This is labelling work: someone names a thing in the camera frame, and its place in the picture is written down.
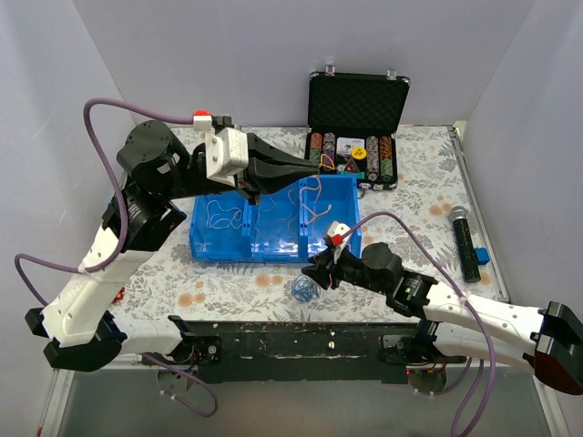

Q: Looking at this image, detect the small blue toy brick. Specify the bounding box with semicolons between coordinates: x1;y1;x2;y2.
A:
475;248;491;266

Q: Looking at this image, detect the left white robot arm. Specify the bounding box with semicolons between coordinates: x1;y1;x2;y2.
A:
26;117;318;371

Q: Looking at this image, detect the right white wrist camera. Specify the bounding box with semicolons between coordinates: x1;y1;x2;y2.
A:
323;220;350;263

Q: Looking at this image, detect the aluminium frame rail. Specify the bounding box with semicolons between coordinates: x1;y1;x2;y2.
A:
53;359;151;372

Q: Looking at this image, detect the black handheld microphone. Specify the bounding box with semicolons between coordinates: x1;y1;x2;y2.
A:
448;206;481;283

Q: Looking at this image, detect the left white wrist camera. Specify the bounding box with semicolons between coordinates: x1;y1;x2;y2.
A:
192;110;250;188

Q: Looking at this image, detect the floral patterned table mat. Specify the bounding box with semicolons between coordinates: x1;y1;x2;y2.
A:
109;126;507;321

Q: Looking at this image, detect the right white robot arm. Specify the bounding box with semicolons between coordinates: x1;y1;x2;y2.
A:
302;243;582;396

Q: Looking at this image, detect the blue plastic divided bin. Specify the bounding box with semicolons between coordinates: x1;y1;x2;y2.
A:
189;175;360;264

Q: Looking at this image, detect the small red white toy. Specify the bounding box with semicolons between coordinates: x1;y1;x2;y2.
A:
112;287;125;303

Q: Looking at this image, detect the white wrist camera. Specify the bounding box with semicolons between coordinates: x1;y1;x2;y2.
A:
192;110;250;188
323;220;350;263

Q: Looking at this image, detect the blue wire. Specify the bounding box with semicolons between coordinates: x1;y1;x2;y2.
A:
291;273;322;303

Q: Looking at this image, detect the black poker chip case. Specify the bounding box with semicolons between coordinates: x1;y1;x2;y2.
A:
303;66;411;191

